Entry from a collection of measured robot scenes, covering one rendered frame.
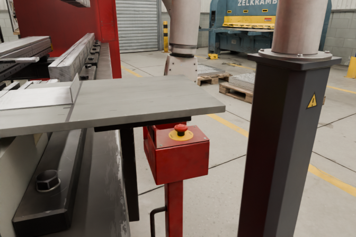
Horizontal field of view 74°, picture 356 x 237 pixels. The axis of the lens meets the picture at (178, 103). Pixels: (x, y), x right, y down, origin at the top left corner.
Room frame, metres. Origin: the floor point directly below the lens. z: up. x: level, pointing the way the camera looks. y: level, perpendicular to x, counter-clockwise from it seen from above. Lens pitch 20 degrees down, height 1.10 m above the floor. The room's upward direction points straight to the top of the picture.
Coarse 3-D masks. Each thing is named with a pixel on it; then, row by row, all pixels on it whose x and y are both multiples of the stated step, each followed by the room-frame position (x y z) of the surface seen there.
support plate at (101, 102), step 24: (96, 96) 0.31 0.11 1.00; (120, 96) 0.31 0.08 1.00; (144, 96) 0.31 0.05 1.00; (168, 96) 0.31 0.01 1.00; (192, 96) 0.31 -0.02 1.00; (0, 120) 0.23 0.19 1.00; (24, 120) 0.23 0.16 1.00; (48, 120) 0.23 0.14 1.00; (72, 120) 0.23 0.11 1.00; (96, 120) 0.24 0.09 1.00; (120, 120) 0.24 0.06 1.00; (144, 120) 0.25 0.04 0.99
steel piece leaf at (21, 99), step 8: (40, 88) 0.34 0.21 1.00; (48, 88) 0.34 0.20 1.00; (56, 88) 0.34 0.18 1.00; (64, 88) 0.34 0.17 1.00; (72, 88) 0.29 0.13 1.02; (8, 96) 0.31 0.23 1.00; (16, 96) 0.31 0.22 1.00; (24, 96) 0.31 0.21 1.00; (32, 96) 0.31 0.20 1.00; (40, 96) 0.31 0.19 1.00; (48, 96) 0.31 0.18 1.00; (56, 96) 0.31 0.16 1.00; (64, 96) 0.31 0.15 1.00; (72, 96) 0.28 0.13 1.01; (0, 104) 0.27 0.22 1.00; (8, 104) 0.27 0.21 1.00; (16, 104) 0.27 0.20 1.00; (24, 104) 0.27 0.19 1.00; (32, 104) 0.27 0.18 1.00; (40, 104) 0.27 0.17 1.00; (48, 104) 0.27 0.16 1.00; (56, 104) 0.27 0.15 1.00; (64, 104) 0.28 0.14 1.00
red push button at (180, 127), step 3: (174, 126) 0.62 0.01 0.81; (177, 126) 0.62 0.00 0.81; (180, 126) 0.62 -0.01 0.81; (183, 126) 0.62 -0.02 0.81; (186, 126) 0.62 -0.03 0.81; (177, 129) 0.61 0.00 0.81; (180, 129) 0.60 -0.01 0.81; (183, 129) 0.60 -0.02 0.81; (186, 129) 0.61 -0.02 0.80; (177, 132) 0.62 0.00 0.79; (180, 132) 0.61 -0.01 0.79; (183, 132) 0.61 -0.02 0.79; (180, 135) 0.61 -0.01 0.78; (183, 135) 0.61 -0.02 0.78
